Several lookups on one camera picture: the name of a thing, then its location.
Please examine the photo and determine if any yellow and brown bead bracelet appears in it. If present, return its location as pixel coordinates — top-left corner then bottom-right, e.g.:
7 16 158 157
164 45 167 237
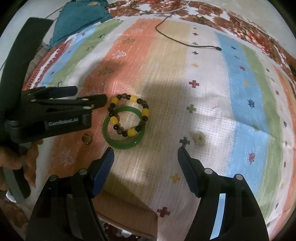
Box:
107 93 150 138

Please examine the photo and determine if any left hand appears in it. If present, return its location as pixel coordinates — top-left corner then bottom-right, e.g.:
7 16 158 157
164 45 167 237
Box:
1 139 43 191

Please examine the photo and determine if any metal jewelry tin box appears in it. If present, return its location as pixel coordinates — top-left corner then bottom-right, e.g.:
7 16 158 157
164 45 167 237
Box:
92 190 158 240

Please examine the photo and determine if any teal pillow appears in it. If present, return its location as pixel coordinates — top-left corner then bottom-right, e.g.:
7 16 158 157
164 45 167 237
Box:
49 0 112 49

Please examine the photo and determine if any amber bead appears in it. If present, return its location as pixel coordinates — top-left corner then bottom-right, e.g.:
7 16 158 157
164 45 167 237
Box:
81 133 93 145

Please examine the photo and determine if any small beige flower ornament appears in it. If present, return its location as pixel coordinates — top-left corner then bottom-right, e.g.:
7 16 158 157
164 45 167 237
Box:
191 131 206 146

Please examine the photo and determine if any floral red bedsheet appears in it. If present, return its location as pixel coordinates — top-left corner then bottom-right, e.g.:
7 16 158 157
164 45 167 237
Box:
1 1 295 240

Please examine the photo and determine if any black cable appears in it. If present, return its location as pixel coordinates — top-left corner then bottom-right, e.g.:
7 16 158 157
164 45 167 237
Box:
129 0 223 52

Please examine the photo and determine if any striped colourful mat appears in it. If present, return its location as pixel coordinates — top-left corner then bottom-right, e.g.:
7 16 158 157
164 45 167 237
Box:
24 17 295 240

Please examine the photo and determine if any green jade bangle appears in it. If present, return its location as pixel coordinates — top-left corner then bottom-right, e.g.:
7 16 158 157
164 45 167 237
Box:
102 105 145 150

